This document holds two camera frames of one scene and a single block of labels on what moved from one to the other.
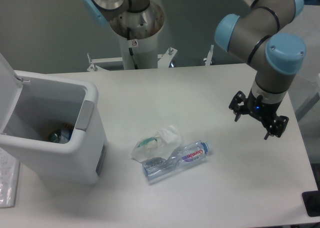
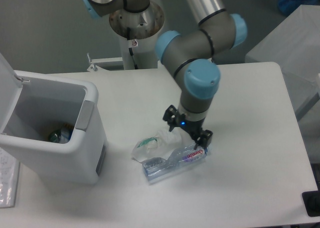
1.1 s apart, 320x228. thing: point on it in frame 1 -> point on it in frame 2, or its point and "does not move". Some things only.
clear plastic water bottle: [155, 167] does not move
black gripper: [264, 112] -> [193, 128]
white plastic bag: [159, 144] does not move
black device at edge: [311, 201] does not move
